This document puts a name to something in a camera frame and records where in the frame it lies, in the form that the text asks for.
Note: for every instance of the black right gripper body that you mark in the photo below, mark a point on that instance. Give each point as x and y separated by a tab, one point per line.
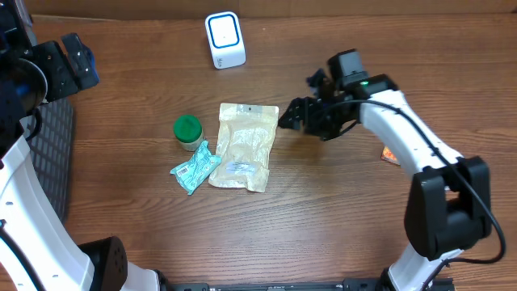
325	122

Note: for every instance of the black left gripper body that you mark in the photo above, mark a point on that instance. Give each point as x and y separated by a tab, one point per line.
63	80

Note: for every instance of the beige paper pouch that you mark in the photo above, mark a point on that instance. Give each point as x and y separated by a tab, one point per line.
245	139

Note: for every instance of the orange snack packet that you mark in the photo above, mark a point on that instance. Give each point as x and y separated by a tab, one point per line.
388	156

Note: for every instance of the green capped bottle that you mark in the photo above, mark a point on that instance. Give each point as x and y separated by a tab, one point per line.
189	132

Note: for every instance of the teal snack packet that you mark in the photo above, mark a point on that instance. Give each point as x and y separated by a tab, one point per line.
191	174

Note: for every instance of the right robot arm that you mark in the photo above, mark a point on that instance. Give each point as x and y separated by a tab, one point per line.
448	209

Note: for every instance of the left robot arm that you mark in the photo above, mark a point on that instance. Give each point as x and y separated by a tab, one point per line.
36	250

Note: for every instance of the white barcode scanner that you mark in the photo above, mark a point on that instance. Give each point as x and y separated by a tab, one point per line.
225	40

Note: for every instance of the grey plastic mesh basket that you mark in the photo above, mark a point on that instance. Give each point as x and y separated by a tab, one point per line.
51	149

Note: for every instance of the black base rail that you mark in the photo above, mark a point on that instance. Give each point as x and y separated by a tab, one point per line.
282	286

